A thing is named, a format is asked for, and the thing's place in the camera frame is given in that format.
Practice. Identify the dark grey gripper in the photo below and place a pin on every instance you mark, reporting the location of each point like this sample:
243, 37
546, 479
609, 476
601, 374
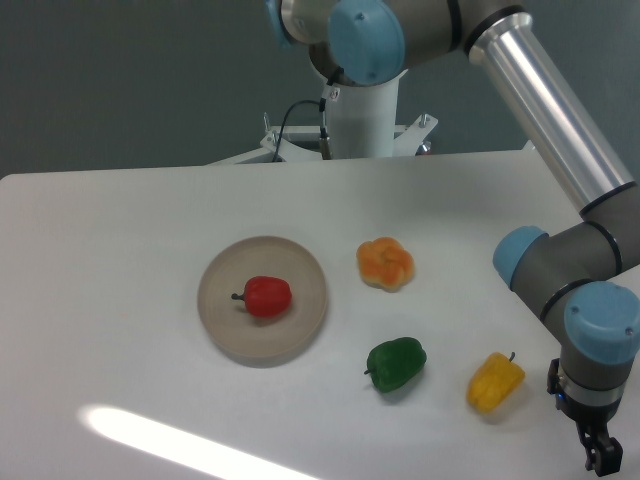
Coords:
591, 410

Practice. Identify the red bell pepper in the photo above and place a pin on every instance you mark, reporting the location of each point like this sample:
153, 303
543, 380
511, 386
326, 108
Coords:
265, 296

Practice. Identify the silver and grey robot arm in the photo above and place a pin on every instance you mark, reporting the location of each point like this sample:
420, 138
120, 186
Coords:
566, 280

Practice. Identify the yellow bell pepper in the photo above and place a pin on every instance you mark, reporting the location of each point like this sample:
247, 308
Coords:
493, 382

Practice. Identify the green bell pepper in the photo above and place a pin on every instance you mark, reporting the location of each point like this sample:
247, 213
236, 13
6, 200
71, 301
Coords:
391, 364

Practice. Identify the beige round plate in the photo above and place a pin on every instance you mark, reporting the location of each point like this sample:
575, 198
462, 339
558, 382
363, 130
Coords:
262, 342

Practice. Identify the orange knotted bread roll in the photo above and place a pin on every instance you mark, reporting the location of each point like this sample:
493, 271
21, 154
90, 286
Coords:
384, 263

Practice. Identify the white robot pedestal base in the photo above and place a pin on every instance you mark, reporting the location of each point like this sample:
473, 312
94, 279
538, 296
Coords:
346, 122

